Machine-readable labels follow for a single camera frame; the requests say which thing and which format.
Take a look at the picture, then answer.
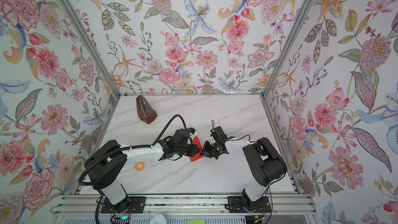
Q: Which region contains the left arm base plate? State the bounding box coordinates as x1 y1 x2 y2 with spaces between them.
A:
101 197 146 214

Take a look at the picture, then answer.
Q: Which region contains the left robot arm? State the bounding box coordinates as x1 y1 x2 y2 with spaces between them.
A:
78 128 201 206

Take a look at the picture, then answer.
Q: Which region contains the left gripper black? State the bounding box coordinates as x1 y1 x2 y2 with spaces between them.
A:
175 144 202 158

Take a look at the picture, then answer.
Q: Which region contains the brown wooden metronome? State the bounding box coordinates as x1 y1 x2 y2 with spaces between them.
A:
136 95 158 124

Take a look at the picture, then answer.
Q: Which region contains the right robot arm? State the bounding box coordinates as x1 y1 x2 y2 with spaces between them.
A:
201 127 287 206

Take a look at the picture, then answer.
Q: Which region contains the aluminium front rail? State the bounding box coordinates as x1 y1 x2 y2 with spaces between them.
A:
50 191 317 218

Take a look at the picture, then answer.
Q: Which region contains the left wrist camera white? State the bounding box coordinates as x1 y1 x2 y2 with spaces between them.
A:
187 128 198 139

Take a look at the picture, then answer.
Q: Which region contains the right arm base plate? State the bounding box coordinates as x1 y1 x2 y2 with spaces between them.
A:
224 196 271 214

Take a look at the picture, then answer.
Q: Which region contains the red square paper sheet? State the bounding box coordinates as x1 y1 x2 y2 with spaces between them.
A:
190 136 203 162

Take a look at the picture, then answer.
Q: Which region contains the white round object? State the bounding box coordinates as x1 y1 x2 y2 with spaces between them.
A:
149 214 167 224

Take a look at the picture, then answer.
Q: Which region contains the green object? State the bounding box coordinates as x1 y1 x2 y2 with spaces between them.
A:
187 219 206 224

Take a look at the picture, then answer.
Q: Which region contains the black corrugated cable left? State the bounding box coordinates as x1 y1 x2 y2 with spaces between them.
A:
77 114 189 224

